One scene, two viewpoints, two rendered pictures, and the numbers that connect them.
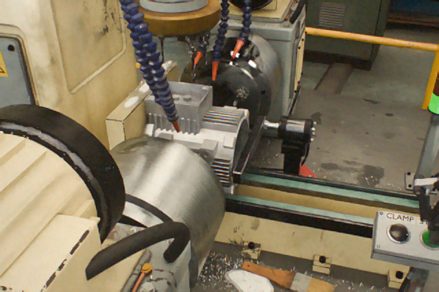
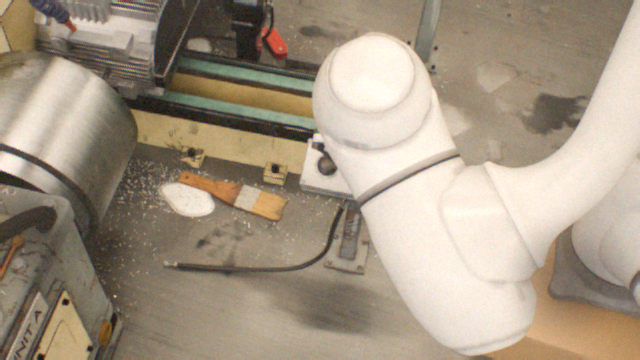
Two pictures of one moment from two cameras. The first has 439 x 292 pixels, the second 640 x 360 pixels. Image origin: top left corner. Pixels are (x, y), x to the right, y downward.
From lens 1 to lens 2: 33 cm
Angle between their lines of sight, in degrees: 22
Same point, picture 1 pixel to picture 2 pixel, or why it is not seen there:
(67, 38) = not seen: outside the picture
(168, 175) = (51, 110)
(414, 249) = (341, 185)
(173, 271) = (48, 241)
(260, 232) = (201, 137)
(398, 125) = not seen: outside the picture
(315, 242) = (266, 149)
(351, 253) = not seen: hidden behind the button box
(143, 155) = (20, 83)
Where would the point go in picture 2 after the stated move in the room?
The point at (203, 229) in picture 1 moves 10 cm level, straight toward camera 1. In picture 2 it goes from (100, 170) to (97, 232)
